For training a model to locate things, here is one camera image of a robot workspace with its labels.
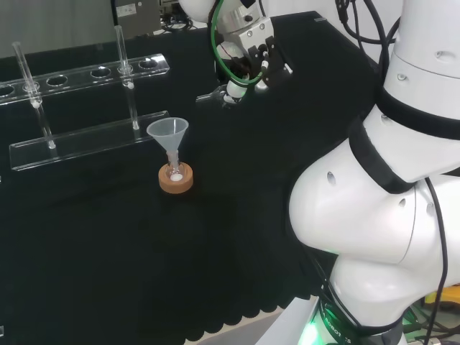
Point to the small round-bottom glass flask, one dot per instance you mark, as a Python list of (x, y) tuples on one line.
[(175, 171)]

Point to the yellow stop button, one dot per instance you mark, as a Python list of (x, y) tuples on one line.
[(451, 293)]

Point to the pale board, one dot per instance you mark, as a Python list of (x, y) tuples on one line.
[(54, 25)]

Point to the clear plastic funnel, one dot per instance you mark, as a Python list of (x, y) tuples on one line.
[(167, 130)]

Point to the grey metal box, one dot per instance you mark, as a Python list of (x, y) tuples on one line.
[(134, 18)]

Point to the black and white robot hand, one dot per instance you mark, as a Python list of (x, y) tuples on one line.
[(251, 43)]

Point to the clear acrylic funnel stand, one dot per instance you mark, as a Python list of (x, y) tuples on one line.
[(82, 138)]

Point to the clear weighing funnel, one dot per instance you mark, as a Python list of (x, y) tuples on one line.
[(209, 96)]

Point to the black table cloth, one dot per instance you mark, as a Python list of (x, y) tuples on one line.
[(143, 251)]

